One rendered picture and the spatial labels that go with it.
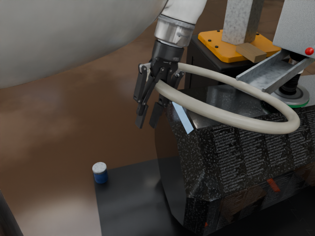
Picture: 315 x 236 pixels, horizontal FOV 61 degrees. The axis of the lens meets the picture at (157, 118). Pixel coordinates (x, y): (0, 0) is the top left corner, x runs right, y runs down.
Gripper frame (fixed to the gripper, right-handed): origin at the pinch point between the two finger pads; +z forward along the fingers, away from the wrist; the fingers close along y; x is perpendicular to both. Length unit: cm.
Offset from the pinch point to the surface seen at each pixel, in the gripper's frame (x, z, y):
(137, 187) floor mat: 69, 95, 60
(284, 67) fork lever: 12, -19, 72
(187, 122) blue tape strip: 31, 19, 46
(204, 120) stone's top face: 26, 15, 51
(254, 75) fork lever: 13, -13, 55
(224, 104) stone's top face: 31, 9, 67
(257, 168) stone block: 2, 28, 72
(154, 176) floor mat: 72, 89, 74
